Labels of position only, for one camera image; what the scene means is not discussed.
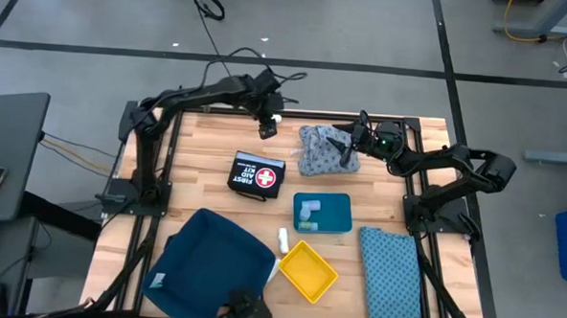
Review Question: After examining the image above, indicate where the black first aid kit pouch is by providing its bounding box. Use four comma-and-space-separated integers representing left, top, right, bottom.
226, 150, 287, 203

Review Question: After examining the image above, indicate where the teal plastic tray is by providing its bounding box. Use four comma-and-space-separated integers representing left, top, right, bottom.
291, 191, 354, 237

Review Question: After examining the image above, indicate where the yellow plastic basket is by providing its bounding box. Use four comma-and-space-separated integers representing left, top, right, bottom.
275, 238, 341, 307

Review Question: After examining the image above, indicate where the grey metal table foot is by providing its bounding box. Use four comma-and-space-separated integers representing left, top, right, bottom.
523, 148, 567, 168

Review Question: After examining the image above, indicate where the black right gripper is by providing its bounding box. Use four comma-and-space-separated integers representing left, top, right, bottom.
325, 108, 406, 170

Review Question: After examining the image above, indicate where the yellow cable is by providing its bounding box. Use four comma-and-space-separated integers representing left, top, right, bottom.
502, 0, 563, 45

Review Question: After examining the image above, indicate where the navy fabric storage bin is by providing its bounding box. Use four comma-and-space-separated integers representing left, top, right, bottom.
140, 205, 282, 318

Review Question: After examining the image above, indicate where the grey desk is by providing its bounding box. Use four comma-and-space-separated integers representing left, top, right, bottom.
0, 90, 52, 230

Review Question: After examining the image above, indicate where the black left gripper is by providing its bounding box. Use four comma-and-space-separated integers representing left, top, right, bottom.
250, 68, 288, 142

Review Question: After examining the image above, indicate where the grey patterned gown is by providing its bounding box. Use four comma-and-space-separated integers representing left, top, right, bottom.
295, 123, 364, 180

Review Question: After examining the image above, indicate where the blue dotted folded cloth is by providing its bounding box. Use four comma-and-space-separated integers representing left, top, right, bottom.
355, 226, 426, 318

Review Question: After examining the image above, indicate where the black floor cable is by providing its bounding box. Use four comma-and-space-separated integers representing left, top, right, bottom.
174, 0, 237, 80

